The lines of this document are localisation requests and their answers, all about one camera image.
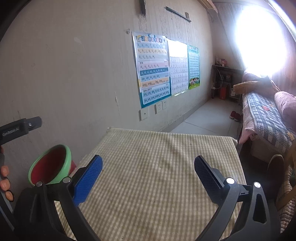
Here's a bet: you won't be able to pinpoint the dark shelf with items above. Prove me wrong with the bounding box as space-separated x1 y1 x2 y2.
211 63 244 102

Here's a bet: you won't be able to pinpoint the white double wall socket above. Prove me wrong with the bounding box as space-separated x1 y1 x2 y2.
154 99 168 114

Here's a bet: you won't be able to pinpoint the red slippers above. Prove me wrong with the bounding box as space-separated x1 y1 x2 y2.
230 111 242 122

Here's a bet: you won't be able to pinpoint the white table wall poster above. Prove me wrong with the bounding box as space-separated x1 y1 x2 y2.
168 39 189 96

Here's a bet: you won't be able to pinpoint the bed with patterned quilt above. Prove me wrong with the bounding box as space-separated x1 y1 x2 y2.
239 72 295 232

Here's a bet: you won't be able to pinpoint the green red trash bin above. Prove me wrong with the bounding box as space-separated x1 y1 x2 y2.
28 144 76 186

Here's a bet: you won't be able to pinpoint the yellow checked table cloth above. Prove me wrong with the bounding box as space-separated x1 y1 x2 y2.
79 128 246 240

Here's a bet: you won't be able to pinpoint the person's left hand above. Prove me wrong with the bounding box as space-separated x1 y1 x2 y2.
1 165 14 202

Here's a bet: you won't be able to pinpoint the blue pinyin wall poster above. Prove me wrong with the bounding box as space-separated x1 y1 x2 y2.
132 32 171 108

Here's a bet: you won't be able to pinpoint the green blue wall poster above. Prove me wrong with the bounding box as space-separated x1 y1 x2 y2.
187 45 200 89

